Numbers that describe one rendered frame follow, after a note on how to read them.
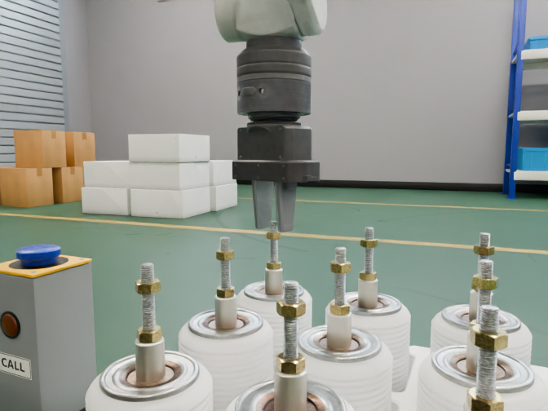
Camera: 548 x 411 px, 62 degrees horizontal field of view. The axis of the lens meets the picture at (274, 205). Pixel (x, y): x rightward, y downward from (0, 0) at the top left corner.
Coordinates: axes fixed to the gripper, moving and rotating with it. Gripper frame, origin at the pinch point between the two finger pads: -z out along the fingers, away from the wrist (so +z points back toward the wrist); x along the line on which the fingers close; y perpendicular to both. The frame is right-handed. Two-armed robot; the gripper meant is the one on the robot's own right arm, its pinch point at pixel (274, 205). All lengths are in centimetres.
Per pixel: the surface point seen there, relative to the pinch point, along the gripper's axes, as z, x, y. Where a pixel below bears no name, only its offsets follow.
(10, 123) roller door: 41, -568, 157
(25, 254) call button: -3.3, -9.3, -25.3
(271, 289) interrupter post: -10.3, 0.5, -0.9
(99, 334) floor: -36, -62, 8
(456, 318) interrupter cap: -10.6, 20.7, 5.2
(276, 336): -14.7, 3.4, -3.3
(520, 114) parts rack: 41, -76, 413
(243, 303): -11.5, -0.8, -4.5
